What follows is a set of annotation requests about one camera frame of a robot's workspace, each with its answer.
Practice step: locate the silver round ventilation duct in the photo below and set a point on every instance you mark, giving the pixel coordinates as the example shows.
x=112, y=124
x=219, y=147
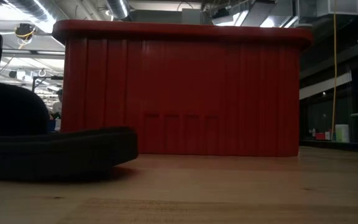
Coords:
x=117, y=7
x=30, y=7

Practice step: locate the red box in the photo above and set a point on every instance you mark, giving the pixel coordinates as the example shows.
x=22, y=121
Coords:
x=320, y=136

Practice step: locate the dark side table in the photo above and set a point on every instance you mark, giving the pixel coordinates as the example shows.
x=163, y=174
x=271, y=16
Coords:
x=337, y=146

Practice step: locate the white cylinder container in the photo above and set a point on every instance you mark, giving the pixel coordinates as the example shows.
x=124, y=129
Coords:
x=342, y=133

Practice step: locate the black slide sandal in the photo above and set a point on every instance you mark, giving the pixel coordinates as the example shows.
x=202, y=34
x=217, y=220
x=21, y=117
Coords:
x=51, y=152

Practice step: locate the red plastic bin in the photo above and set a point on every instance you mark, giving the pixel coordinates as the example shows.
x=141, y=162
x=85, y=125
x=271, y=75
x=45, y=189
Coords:
x=179, y=93

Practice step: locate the person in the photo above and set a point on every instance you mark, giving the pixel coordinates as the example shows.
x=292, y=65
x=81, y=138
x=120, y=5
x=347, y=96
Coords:
x=57, y=105

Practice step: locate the blue bin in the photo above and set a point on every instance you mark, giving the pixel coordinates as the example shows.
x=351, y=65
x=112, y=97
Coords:
x=52, y=125

